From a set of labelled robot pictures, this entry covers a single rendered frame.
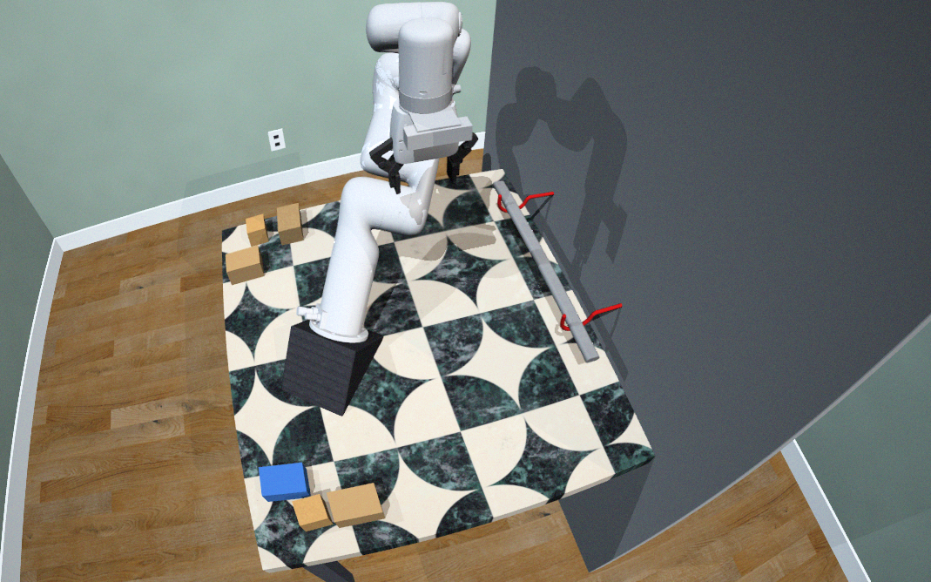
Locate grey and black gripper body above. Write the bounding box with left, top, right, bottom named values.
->
left=389, top=99, right=459, bottom=164

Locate light grey metal tube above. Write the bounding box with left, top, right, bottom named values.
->
left=493, top=181, right=600, bottom=363

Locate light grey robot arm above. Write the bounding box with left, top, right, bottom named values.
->
left=296, top=2, right=473, bottom=343

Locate grey wall panel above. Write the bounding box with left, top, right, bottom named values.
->
left=482, top=0, right=931, bottom=572

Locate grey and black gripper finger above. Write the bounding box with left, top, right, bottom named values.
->
left=447, top=132, right=478, bottom=184
left=369, top=137, right=404, bottom=194

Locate blue rectangular block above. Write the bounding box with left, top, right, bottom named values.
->
left=259, top=463, right=311, bottom=502

